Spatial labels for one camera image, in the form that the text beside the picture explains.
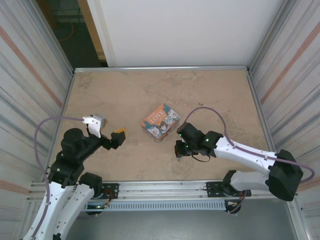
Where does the orange LOVE bear tin box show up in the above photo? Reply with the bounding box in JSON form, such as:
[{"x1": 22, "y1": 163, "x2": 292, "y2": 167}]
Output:
[{"x1": 141, "y1": 103, "x2": 180, "y2": 144}]

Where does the grey metal sheet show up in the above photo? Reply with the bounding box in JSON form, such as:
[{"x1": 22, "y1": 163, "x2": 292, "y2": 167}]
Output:
[{"x1": 59, "y1": 209, "x2": 300, "y2": 240}]

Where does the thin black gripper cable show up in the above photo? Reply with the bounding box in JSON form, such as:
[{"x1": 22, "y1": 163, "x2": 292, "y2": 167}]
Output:
[{"x1": 190, "y1": 152, "x2": 211, "y2": 163}]

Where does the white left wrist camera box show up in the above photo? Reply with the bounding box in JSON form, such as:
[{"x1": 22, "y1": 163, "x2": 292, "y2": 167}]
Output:
[{"x1": 82, "y1": 114, "x2": 107, "y2": 139}]

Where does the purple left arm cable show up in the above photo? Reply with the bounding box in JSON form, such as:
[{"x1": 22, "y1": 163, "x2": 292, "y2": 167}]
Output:
[{"x1": 31, "y1": 115, "x2": 87, "y2": 238}]

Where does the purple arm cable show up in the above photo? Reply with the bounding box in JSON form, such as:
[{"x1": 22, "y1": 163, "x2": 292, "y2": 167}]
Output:
[
  {"x1": 184, "y1": 106, "x2": 315, "y2": 215},
  {"x1": 31, "y1": 115, "x2": 87, "y2": 238}
]

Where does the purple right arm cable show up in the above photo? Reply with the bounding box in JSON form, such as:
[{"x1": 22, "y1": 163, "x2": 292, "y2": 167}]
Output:
[{"x1": 184, "y1": 106, "x2": 315, "y2": 215}]

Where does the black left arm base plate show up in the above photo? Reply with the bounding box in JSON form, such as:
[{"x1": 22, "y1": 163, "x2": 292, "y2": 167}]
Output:
[{"x1": 101, "y1": 182, "x2": 120, "y2": 200}]

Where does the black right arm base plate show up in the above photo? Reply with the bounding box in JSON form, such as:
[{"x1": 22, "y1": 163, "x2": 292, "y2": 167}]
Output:
[{"x1": 205, "y1": 181, "x2": 252, "y2": 198}]

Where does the red orange wire bundle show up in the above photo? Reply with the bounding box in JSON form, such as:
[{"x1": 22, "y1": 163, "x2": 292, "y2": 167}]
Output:
[
  {"x1": 224, "y1": 191, "x2": 247, "y2": 208},
  {"x1": 102, "y1": 188, "x2": 118, "y2": 209}
]

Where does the aluminium table side rail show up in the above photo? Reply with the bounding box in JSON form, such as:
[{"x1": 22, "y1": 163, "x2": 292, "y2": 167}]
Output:
[
  {"x1": 246, "y1": 71, "x2": 286, "y2": 179},
  {"x1": 44, "y1": 71, "x2": 76, "y2": 182}
]

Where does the grey slotted cable duct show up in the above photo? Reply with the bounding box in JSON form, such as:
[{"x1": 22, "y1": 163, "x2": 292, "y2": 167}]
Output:
[{"x1": 84, "y1": 201, "x2": 227, "y2": 213}]

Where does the aluminium table end rail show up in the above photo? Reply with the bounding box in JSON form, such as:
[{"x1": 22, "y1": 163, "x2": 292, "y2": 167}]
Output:
[{"x1": 73, "y1": 65, "x2": 251, "y2": 74}]

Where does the wooden door frame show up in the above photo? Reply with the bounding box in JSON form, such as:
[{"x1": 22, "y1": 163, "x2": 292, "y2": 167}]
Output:
[{"x1": 76, "y1": 0, "x2": 109, "y2": 66}]

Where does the orange floor cable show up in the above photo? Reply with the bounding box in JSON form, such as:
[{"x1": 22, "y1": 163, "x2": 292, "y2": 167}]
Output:
[{"x1": 59, "y1": 22, "x2": 76, "y2": 42}]

